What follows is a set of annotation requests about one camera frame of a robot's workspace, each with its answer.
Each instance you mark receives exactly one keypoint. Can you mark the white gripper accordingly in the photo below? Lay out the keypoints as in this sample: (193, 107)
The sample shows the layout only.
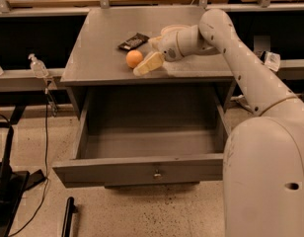
(168, 46)

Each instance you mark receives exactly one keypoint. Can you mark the orange fruit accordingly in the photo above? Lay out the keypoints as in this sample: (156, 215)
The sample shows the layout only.
(133, 58)

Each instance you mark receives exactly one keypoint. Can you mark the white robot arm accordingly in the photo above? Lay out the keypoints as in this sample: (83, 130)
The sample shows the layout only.
(263, 164)

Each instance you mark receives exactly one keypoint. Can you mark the grey open top drawer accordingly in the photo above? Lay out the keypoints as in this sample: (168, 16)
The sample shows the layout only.
(124, 137)

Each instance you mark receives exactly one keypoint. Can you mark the metal drawer knob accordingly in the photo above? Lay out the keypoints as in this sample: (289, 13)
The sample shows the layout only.
(157, 175)

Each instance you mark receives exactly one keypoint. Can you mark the black snack bag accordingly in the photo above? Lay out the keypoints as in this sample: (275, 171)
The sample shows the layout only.
(134, 42)

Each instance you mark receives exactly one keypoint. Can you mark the white paper bowl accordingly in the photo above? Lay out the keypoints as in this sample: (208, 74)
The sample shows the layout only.
(173, 28)

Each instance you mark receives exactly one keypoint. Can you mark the grey cabinet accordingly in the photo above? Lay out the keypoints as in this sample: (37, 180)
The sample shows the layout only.
(96, 59)

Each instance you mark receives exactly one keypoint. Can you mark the white wipes packet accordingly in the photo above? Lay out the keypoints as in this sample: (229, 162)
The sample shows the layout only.
(272, 61)

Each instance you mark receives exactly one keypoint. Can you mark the clear sanitizer pump bottle left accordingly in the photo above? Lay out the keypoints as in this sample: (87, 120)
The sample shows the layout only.
(38, 67)

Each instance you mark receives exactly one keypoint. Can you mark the black monitor stand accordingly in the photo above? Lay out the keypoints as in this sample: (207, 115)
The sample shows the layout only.
(12, 185)

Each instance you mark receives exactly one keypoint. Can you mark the black bar handle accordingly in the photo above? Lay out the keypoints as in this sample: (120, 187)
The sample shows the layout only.
(70, 210)

